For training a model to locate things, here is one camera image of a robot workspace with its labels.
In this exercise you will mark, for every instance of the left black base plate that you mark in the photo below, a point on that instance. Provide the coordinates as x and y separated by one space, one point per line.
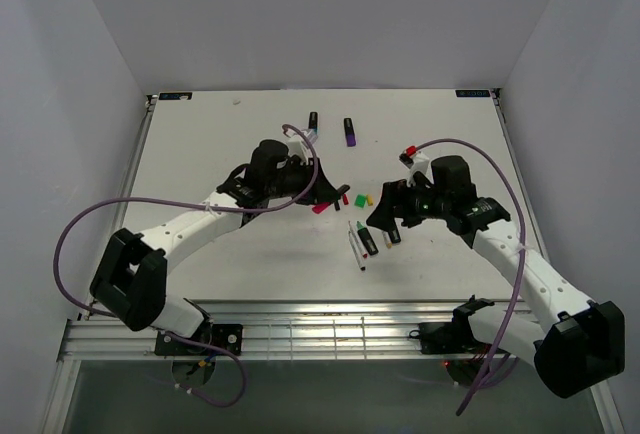
225 336

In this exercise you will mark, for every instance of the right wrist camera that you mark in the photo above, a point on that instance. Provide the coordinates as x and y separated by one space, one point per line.
417 163

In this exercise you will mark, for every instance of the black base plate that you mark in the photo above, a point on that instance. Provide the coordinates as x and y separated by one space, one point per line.
447 338
225 336

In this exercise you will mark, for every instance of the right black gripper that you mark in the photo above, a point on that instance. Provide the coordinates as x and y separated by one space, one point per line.
395 204

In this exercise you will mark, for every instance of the blue cap black highlighter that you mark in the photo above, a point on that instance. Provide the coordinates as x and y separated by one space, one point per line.
313 122

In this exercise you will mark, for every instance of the orange black highlighter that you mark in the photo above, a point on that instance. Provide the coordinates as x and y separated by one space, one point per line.
394 237

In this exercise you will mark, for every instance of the purple cap black highlighter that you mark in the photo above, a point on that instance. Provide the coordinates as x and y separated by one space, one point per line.
349 132

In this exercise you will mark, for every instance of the green cap black highlighter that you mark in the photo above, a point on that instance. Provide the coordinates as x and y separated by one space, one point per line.
366 239

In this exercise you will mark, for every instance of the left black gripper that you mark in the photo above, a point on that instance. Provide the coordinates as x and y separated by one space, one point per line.
323 192

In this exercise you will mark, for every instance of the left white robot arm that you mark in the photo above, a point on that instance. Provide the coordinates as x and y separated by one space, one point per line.
131 279

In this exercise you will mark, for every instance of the blue corner label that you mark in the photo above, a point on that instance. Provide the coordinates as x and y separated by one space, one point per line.
472 93
175 96

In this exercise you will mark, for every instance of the aluminium frame rail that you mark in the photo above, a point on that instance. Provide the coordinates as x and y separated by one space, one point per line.
279 331

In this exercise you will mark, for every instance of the left blue corner label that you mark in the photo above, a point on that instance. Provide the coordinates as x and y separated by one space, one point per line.
175 96

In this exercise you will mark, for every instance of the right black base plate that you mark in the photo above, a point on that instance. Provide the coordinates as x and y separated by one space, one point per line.
447 338

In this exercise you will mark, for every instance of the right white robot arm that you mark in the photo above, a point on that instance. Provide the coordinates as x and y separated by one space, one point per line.
573 342

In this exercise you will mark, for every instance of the red cap white marker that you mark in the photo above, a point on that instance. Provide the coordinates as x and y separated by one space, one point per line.
360 246

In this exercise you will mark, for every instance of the yellow cap white marker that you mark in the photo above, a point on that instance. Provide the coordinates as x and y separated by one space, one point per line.
387 241

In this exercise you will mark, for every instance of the right blue corner label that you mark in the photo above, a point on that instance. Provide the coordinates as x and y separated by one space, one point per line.
472 93

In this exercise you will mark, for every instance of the black cap white marker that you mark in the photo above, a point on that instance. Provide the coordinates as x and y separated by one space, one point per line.
359 259

